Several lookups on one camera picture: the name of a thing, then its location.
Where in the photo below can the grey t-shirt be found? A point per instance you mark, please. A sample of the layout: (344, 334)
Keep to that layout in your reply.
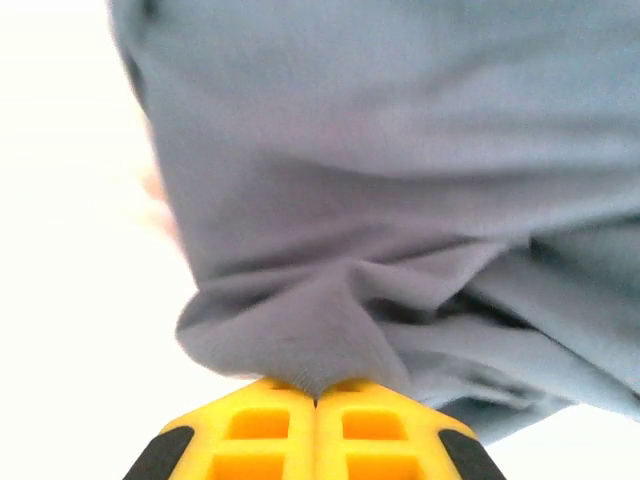
(350, 150)

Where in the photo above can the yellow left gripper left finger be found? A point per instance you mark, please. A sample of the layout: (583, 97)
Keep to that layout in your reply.
(260, 435)

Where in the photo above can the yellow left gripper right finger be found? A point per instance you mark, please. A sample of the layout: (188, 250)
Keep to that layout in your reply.
(375, 435)

